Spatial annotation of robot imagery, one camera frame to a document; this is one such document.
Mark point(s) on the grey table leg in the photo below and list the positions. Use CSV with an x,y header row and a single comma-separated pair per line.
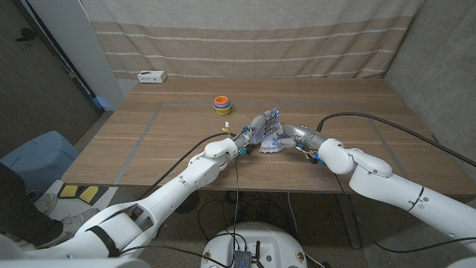
x,y
349,223

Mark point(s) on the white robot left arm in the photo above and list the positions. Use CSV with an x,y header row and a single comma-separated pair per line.
x,y
171,197

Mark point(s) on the white door frame panel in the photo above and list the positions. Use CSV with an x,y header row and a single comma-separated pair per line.
x,y
89,48

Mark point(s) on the white paper coffee filter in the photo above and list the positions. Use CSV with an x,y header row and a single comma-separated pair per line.
x,y
269,147

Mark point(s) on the blue plastic bin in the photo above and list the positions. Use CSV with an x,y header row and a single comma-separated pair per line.
x,y
37,160

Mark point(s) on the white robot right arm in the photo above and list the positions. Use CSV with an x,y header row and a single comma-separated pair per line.
x,y
401,190

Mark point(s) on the white robot chest edge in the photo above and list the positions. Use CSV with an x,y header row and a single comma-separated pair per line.
x,y
74,263

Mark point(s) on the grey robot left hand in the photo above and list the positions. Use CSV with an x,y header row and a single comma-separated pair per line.
x,y
262,126

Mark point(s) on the white power outlet box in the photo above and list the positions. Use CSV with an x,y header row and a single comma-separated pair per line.
x,y
151,76

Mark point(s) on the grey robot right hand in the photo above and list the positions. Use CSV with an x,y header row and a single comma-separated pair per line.
x,y
305,136

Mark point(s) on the small grey electronics box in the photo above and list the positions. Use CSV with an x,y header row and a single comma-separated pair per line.
x,y
241,258

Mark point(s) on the person in dark trousers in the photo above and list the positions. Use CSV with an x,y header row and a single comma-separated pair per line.
x,y
18,216

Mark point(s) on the beige striped fabric backdrop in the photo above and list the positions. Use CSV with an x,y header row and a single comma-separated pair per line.
x,y
253,44

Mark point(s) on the white robot torso base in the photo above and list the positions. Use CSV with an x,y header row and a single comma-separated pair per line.
x,y
267,242

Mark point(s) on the stacked colourful plastic cups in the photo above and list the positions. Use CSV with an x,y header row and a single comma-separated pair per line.
x,y
222,106

